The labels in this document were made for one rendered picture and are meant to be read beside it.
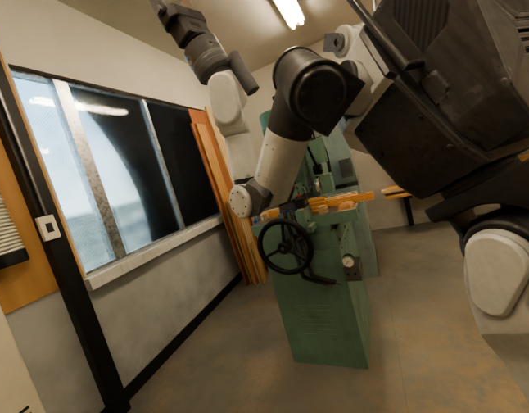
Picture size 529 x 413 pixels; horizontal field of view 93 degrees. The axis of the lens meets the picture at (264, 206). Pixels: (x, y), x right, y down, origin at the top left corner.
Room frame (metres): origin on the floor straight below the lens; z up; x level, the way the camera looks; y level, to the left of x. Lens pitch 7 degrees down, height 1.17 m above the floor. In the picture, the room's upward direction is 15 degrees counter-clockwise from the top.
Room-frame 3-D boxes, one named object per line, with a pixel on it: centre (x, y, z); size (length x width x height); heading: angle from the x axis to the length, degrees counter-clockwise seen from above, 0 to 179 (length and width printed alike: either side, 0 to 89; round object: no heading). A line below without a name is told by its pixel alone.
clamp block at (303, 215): (1.31, -0.15, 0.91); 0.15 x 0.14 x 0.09; 64
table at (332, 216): (1.38, -0.18, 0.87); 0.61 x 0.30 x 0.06; 64
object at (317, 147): (1.63, -0.42, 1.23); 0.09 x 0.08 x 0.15; 154
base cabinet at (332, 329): (1.61, -0.24, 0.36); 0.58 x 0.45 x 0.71; 154
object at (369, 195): (1.45, -0.29, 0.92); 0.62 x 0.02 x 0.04; 64
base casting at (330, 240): (1.61, -0.25, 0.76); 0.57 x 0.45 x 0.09; 154
